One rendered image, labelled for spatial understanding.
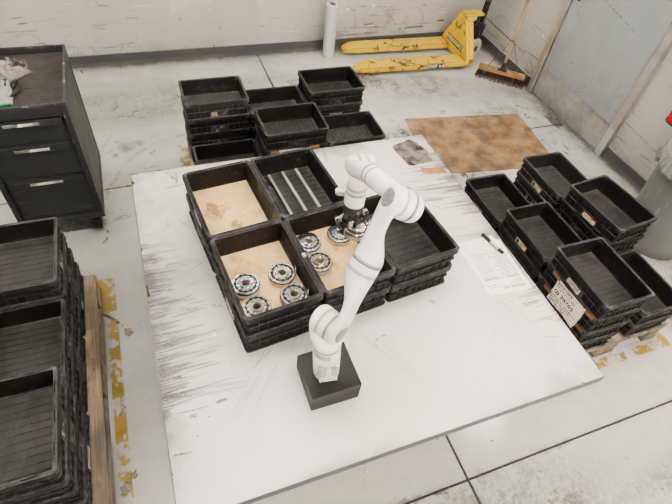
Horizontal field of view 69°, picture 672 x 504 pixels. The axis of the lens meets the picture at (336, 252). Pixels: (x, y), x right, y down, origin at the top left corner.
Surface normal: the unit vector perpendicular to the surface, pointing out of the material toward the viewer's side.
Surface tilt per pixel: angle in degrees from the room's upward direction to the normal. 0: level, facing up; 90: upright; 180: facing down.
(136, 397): 0
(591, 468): 0
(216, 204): 0
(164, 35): 90
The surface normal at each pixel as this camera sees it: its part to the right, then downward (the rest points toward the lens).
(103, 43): 0.34, 0.73
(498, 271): 0.10, -0.66
